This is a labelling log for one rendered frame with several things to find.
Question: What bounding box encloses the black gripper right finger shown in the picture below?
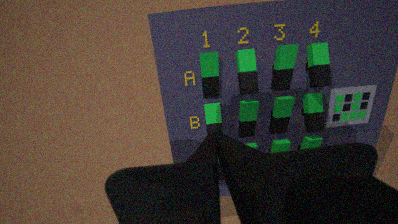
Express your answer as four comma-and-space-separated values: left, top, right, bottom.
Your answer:
214, 132, 378, 224

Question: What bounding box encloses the blue-grey switch panel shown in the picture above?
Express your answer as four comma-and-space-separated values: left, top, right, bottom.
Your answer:
148, 0, 398, 164

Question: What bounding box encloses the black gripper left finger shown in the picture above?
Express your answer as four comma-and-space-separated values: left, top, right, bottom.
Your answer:
105, 132, 221, 224

